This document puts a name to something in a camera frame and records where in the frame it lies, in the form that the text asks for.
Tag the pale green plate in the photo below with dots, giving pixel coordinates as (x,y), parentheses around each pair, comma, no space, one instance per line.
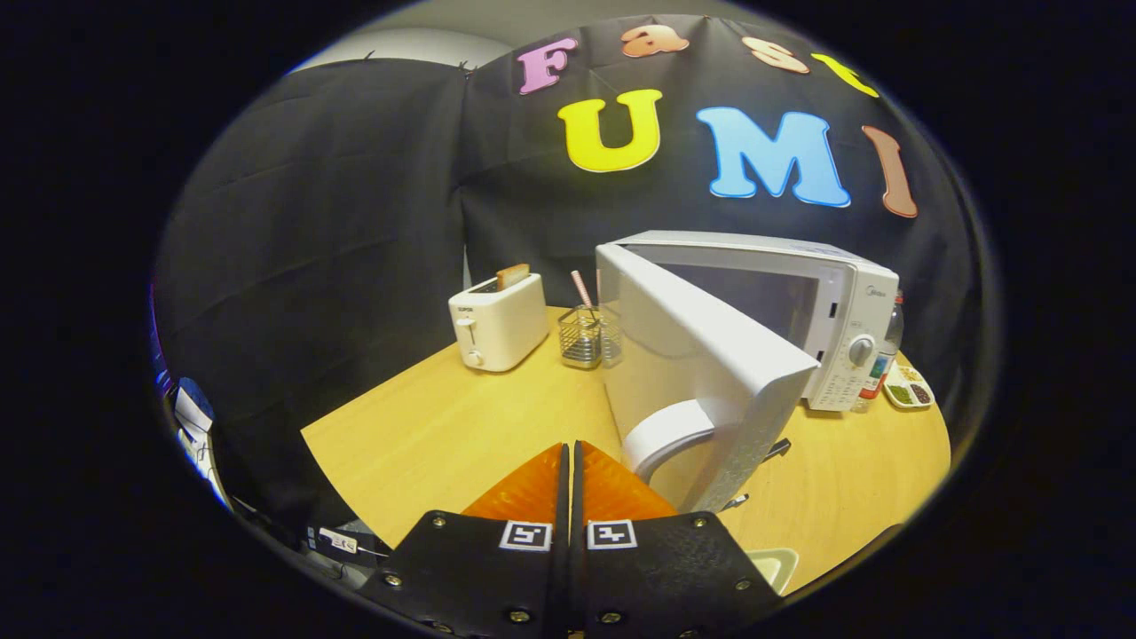
(777,568)

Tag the white and blue device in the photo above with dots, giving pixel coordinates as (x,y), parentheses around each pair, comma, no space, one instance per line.
(191,413)

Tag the pink striped straw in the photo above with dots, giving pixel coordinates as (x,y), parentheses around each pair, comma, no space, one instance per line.
(583,291)

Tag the white toaster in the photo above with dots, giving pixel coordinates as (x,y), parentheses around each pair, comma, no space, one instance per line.
(501,328)

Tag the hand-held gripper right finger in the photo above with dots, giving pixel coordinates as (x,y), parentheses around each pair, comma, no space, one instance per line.
(666,577)

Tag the toast slice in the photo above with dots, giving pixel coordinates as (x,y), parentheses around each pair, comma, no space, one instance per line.
(513,276)

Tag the white microwave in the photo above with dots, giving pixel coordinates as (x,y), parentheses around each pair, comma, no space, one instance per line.
(692,346)

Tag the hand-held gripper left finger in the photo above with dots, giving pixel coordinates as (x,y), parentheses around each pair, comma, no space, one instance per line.
(479,577)

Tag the black backdrop cloth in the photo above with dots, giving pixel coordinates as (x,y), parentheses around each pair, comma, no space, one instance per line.
(311,222)

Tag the clear plastic water bottle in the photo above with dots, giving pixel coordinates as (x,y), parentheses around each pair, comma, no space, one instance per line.
(887,351)

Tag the white divided dish of beans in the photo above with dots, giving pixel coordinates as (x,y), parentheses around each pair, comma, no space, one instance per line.
(910,390)

